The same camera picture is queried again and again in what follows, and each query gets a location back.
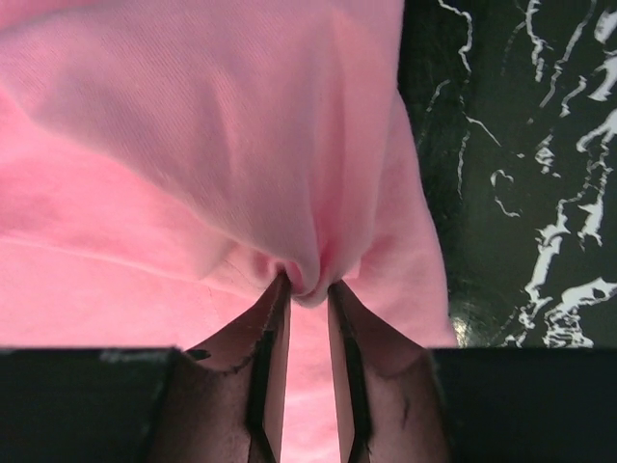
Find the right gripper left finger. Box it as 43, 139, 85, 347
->
145, 273, 291, 462

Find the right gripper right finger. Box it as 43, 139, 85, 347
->
328, 282, 453, 463

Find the pink t shirt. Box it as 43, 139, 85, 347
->
1, 1, 456, 462

